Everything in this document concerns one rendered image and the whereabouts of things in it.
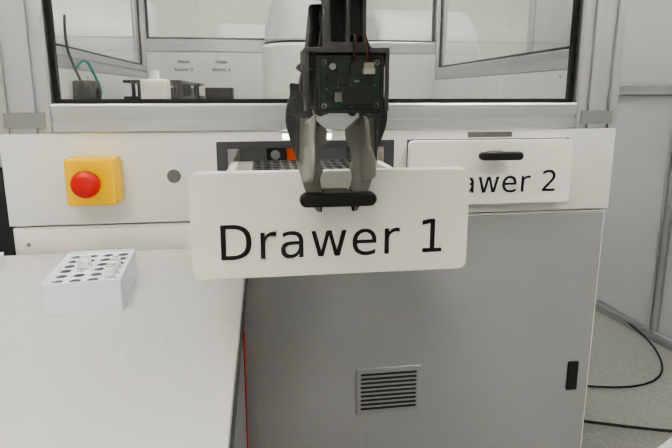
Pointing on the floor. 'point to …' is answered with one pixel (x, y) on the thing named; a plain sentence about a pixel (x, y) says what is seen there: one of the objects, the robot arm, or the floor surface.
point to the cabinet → (411, 337)
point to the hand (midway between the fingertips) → (336, 196)
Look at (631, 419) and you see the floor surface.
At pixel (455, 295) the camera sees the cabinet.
